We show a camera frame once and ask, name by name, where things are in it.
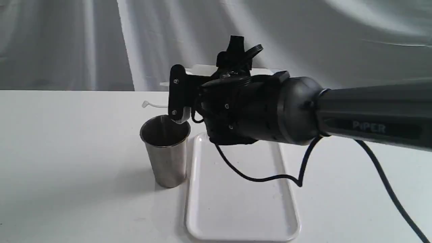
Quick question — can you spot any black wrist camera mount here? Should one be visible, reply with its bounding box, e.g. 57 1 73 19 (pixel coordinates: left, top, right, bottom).
168 64 216 124

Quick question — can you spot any white plastic tray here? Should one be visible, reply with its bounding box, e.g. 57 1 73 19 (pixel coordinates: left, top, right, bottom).
185 132 301 243

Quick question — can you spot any grey fabric backdrop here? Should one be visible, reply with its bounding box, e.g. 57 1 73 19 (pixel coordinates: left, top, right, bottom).
0 0 432 91

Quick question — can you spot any translucent squeeze bottle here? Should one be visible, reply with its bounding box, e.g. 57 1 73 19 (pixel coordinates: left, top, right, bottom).
142 64 287 109

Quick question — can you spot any black cable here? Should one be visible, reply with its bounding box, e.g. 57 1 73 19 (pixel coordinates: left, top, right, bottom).
191 108 431 243

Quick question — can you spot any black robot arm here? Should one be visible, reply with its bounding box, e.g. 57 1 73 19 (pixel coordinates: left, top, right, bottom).
193 45 431 150

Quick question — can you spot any stainless steel cup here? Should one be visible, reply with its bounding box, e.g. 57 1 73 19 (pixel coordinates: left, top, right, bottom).
139 115 191 189

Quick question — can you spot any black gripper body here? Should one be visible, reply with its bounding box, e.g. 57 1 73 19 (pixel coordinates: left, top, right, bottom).
194 71 290 145

